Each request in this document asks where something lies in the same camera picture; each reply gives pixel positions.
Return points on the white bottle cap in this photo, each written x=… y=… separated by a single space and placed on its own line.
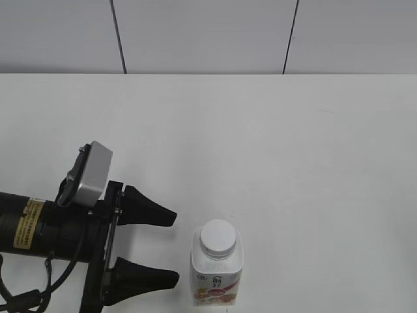
x=218 y=238

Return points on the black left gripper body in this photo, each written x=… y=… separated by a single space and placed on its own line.
x=80 y=235

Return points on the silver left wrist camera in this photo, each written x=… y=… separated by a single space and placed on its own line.
x=87 y=179

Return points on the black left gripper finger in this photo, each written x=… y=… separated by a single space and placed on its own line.
x=127 y=279
x=138 y=209

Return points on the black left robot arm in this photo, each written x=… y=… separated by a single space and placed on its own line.
x=21 y=223

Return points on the white yili changqing bottle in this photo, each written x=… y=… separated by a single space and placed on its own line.
x=215 y=282

